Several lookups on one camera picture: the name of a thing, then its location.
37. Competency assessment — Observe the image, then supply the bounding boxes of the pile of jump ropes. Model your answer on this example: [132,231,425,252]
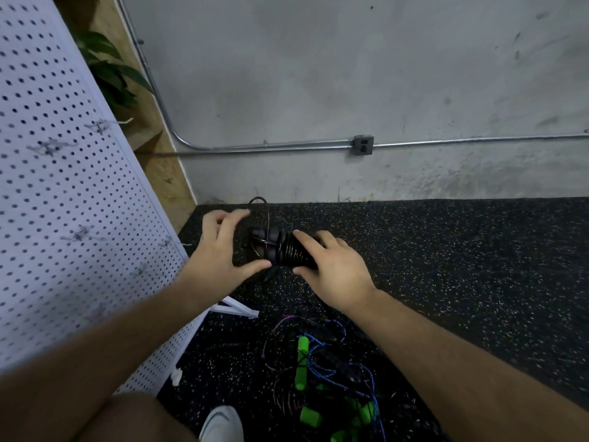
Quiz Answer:
[262,312,388,442]

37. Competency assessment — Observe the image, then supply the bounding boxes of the person's left hand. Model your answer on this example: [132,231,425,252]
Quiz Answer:
[177,207,274,304]

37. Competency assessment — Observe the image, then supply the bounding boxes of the person's left leg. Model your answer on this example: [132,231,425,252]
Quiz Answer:
[78,393,199,442]

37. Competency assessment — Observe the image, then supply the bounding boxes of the person's right forearm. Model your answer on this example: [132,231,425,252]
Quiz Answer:
[350,290,589,442]

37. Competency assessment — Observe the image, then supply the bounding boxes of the person's left forearm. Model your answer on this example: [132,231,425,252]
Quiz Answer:
[0,276,217,442]

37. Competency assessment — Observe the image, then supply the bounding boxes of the white pegboard stand foot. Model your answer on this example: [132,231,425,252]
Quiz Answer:
[210,297,261,320]

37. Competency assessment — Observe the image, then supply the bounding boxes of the white left shoe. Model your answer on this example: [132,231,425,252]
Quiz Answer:
[199,405,245,442]

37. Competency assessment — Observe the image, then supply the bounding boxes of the white pegboard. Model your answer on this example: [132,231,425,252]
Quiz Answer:
[0,0,208,397]

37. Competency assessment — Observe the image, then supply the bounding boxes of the black thin-cord jump rope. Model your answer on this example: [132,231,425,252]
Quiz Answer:
[247,196,321,269]

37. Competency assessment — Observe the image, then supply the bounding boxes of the grey electrical junction box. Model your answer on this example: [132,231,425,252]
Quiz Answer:
[352,134,375,157]

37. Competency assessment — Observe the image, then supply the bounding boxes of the green potted plant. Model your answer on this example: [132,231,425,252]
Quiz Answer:
[74,30,153,111]

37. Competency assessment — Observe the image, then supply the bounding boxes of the person's right hand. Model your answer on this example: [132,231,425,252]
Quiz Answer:
[291,229,379,314]

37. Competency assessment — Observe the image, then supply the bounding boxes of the metal conduit pipe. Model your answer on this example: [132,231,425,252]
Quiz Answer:
[115,0,589,155]

